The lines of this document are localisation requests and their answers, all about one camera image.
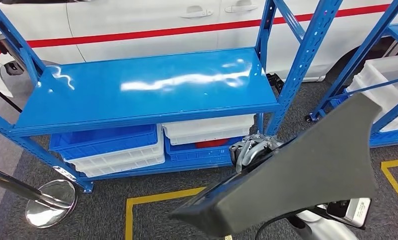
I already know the black metal stand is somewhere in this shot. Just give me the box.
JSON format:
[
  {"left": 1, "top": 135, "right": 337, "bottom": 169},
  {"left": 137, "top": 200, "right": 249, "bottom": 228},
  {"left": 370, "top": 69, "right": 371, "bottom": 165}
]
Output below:
[{"left": 266, "top": 72, "right": 285, "bottom": 95}]

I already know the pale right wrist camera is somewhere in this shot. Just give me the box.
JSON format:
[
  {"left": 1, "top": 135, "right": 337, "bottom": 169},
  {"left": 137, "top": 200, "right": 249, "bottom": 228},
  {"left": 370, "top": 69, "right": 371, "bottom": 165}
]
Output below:
[{"left": 326, "top": 197, "right": 372, "bottom": 230}]

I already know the blue steel shelf rack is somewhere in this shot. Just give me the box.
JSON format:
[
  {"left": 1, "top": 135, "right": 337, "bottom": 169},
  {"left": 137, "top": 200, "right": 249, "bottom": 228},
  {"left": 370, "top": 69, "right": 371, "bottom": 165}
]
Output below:
[
  {"left": 306, "top": 0, "right": 398, "bottom": 148},
  {"left": 0, "top": 0, "right": 343, "bottom": 194}
]

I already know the blue plastic crate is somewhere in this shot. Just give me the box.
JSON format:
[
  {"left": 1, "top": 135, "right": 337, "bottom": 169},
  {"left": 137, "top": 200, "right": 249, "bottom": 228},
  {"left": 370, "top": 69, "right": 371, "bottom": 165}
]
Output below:
[
  {"left": 164, "top": 135, "right": 244, "bottom": 163},
  {"left": 49, "top": 124, "right": 159, "bottom": 162}
]

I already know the black plastic car part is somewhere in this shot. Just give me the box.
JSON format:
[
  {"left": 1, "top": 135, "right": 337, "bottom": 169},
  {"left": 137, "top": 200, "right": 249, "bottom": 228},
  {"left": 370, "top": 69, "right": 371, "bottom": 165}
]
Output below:
[{"left": 168, "top": 92, "right": 383, "bottom": 238}]

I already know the large white plastic crate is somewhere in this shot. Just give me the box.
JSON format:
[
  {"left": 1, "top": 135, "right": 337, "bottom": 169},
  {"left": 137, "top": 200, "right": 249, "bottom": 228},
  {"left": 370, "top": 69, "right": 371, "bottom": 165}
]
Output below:
[{"left": 346, "top": 53, "right": 398, "bottom": 133}]

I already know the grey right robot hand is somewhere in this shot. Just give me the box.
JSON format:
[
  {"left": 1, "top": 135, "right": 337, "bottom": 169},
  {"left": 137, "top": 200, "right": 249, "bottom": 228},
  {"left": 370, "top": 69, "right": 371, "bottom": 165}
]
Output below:
[{"left": 230, "top": 132, "right": 284, "bottom": 174}]

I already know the white car red stripe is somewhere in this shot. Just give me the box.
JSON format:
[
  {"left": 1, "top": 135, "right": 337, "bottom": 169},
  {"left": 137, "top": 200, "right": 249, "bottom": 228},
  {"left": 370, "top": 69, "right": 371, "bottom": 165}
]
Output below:
[{"left": 0, "top": 0, "right": 398, "bottom": 99}]

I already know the black barrier belt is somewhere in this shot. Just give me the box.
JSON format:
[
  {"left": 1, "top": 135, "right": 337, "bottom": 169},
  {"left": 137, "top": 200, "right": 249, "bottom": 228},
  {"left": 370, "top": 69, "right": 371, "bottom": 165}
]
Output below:
[{"left": 0, "top": 81, "right": 22, "bottom": 114}]

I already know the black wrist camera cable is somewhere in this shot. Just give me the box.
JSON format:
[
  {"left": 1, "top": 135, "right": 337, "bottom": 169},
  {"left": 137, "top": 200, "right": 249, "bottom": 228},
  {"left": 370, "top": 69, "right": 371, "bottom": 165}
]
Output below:
[{"left": 254, "top": 211, "right": 319, "bottom": 240}]

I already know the red item in crate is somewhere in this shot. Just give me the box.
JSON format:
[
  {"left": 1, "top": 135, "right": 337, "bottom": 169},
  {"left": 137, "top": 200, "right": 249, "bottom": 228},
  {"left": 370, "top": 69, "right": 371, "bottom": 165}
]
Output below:
[{"left": 194, "top": 138, "right": 231, "bottom": 149}]

